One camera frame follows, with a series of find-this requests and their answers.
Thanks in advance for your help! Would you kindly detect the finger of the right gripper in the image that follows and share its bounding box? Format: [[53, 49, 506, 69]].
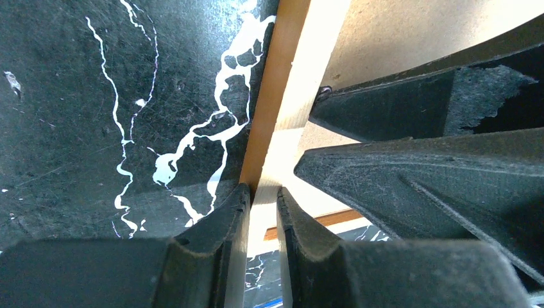
[[294, 128, 543, 291], [309, 45, 543, 142]]

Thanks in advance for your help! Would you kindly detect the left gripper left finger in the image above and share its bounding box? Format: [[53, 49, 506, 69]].
[[1, 184, 250, 307]]

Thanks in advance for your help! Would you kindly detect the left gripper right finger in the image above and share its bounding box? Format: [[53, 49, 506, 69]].
[[276, 187, 531, 307]]

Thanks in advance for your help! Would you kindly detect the brown cardboard backing board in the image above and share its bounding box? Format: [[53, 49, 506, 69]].
[[293, 0, 544, 218]]

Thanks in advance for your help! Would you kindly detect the brown wooden photo frame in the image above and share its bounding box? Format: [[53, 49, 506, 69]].
[[223, 0, 375, 308]]

